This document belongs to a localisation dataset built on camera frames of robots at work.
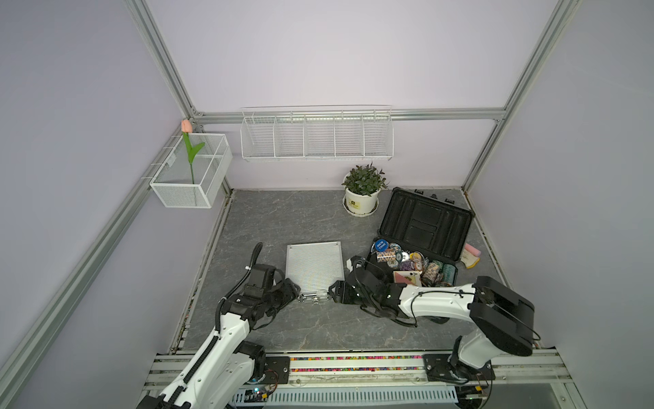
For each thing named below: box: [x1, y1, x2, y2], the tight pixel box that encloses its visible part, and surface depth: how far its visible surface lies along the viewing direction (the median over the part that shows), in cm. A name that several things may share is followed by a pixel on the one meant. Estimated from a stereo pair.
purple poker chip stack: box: [398, 259, 424, 271], surface depth 91 cm
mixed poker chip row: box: [422, 261, 441, 283], surface depth 90 cm
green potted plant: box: [341, 161, 391, 197], surface depth 101 cm
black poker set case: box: [368, 186, 476, 288], surface depth 98 cm
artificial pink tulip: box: [181, 119, 206, 185], surface depth 87 cm
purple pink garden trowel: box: [464, 242, 482, 258], surface depth 98 cm
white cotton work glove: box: [459, 247, 481, 269], surface depth 98 cm
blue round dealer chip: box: [374, 238, 390, 253], surface depth 96 cm
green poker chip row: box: [442, 263, 457, 286], surface depth 90 cm
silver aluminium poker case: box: [285, 241, 345, 303], surface depth 94 cm
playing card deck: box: [392, 270, 423, 287], surface depth 89 cm
